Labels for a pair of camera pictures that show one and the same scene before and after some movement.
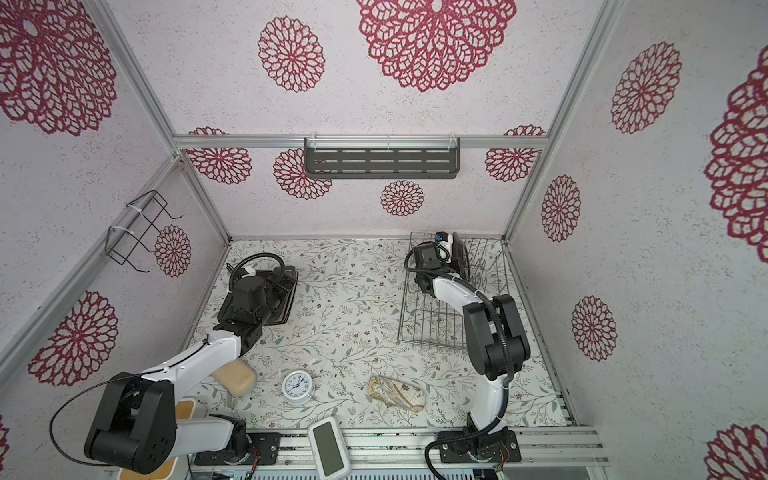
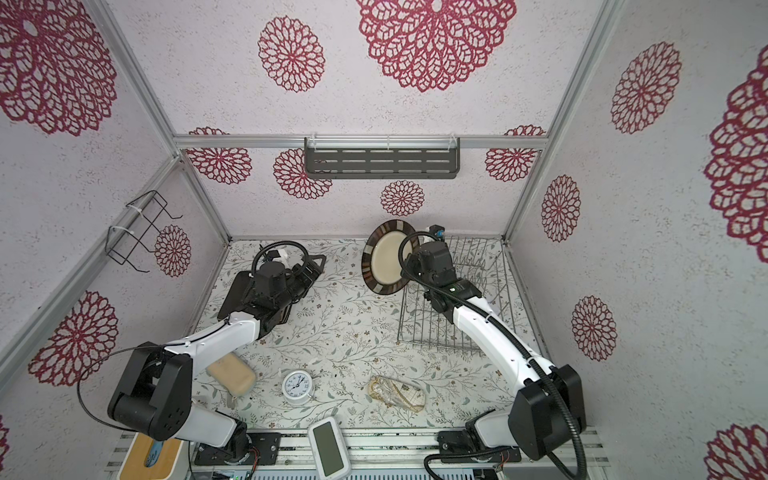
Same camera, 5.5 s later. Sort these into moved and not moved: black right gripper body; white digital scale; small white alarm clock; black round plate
Moved: black round plate
Not moved: white digital scale; black right gripper body; small white alarm clock
